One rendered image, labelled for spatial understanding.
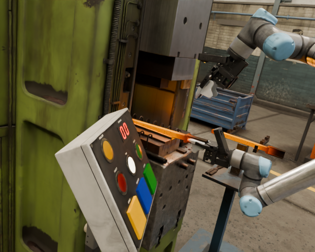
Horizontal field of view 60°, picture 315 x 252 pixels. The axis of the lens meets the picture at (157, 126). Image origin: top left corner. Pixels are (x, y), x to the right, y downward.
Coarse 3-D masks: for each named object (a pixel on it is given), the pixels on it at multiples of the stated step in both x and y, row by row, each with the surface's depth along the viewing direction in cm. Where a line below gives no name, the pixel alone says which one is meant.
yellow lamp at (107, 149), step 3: (105, 141) 62; (105, 144) 61; (108, 144) 63; (105, 147) 60; (108, 147) 62; (105, 150) 60; (108, 150) 61; (111, 150) 63; (105, 153) 60; (108, 153) 61; (111, 153) 63; (108, 156) 61; (111, 156) 62
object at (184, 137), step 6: (138, 120) 139; (144, 126) 135; (150, 126) 133; (156, 126) 133; (162, 132) 130; (168, 132) 128; (174, 132) 127; (180, 138) 125; (186, 138) 123; (192, 138) 122; (198, 138) 121
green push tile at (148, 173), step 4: (148, 164) 86; (148, 168) 84; (144, 172) 80; (148, 172) 83; (152, 172) 87; (144, 176) 80; (148, 176) 82; (152, 176) 86; (148, 180) 81; (152, 180) 85; (148, 184) 81; (152, 184) 83; (152, 188) 82; (152, 192) 82
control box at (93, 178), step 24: (120, 120) 76; (72, 144) 58; (96, 144) 58; (120, 144) 71; (72, 168) 56; (96, 168) 55; (120, 168) 66; (144, 168) 83; (96, 192) 57; (120, 192) 61; (96, 216) 59; (120, 216) 58; (96, 240) 60; (120, 240) 60
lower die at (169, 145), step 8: (136, 128) 133; (144, 128) 134; (144, 136) 127; (152, 136) 126; (160, 136) 128; (168, 136) 127; (144, 144) 123; (152, 144) 121; (160, 144) 121; (168, 144) 126; (176, 144) 134; (152, 152) 122; (160, 152) 122; (168, 152) 129
